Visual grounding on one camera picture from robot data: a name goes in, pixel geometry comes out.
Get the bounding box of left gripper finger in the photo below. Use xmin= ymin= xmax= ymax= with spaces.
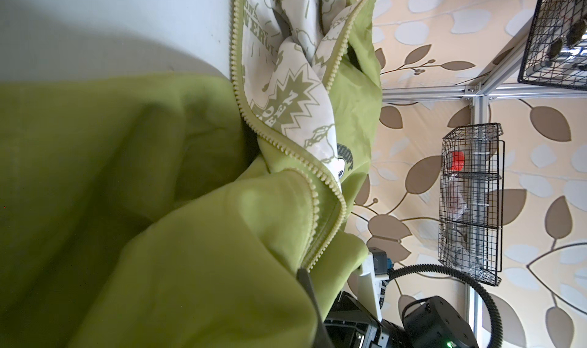
xmin=297 ymin=268 xmax=335 ymax=348

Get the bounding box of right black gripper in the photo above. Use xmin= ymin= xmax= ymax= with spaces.
xmin=324 ymin=291 xmax=412 ymax=348

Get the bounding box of green jacket with cartoon print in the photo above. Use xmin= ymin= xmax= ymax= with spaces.
xmin=1 ymin=0 xmax=382 ymax=347

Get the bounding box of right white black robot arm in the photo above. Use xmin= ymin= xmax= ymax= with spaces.
xmin=313 ymin=259 xmax=504 ymax=347

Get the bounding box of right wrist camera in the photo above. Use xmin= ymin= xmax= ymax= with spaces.
xmin=355 ymin=247 xmax=394 ymax=322

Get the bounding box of black wire basket right wall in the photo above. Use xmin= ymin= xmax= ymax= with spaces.
xmin=438 ymin=123 xmax=504 ymax=286

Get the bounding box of black wire basket wall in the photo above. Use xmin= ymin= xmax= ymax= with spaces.
xmin=518 ymin=0 xmax=586 ymax=91
xmin=438 ymin=123 xmax=504 ymax=286

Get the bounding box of black wire basket back wall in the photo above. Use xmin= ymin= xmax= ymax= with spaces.
xmin=518 ymin=0 xmax=586 ymax=91

